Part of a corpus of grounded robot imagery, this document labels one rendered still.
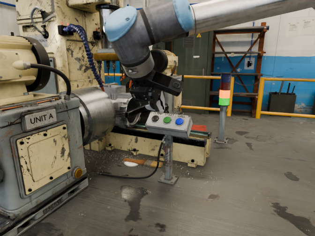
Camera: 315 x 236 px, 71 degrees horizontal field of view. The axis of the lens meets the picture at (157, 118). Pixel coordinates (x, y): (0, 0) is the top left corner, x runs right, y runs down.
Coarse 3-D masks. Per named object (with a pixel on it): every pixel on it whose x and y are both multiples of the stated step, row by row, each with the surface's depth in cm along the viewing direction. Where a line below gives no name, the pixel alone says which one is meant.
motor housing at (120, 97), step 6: (120, 96) 119; (126, 96) 118; (132, 102) 129; (138, 102) 127; (120, 108) 115; (126, 108) 115; (132, 108) 131; (120, 114) 117; (138, 114) 129; (126, 120) 116; (132, 120) 128; (132, 126) 123
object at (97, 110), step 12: (84, 96) 90; (96, 96) 95; (108, 96) 101; (84, 108) 88; (96, 108) 91; (108, 108) 98; (84, 120) 86; (96, 120) 90; (108, 120) 98; (84, 132) 87; (96, 132) 92; (108, 132) 104; (84, 144) 93
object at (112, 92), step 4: (100, 88) 122; (104, 88) 121; (108, 88) 120; (112, 88) 119; (116, 88) 119; (120, 88) 122; (124, 88) 126; (108, 92) 120; (112, 92) 119; (116, 92) 119; (120, 92) 123; (124, 92) 126; (112, 96) 120; (116, 96) 119
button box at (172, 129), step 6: (150, 114) 88; (156, 114) 88; (162, 114) 87; (168, 114) 86; (174, 114) 85; (150, 120) 87; (162, 120) 85; (174, 120) 83; (186, 120) 82; (150, 126) 85; (156, 126) 84; (162, 126) 83; (168, 126) 82; (174, 126) 82; (180, 126) 81; (186, 126) 80; (156, 132) 88; (162, 132) 86; (168, 132) 84; (174, 132) 83; (180, 132) 81; (186, 132) 80
